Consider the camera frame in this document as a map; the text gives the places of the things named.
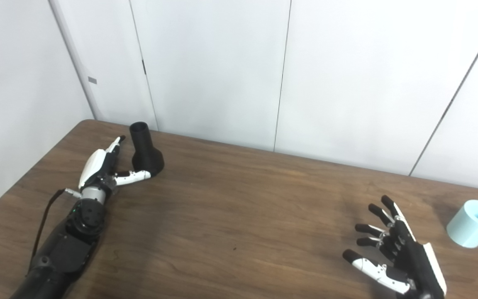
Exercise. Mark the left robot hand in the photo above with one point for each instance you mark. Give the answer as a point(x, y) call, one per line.
point(93, 164)

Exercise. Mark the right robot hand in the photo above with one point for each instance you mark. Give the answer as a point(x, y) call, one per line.
point(417, 265)

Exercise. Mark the black nozzle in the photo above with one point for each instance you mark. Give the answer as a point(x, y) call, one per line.
point(145, 153)

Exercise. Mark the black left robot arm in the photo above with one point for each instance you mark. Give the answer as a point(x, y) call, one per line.
point(69, 249)

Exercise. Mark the grey wall label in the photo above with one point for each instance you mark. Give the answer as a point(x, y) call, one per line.
point(92, 80)

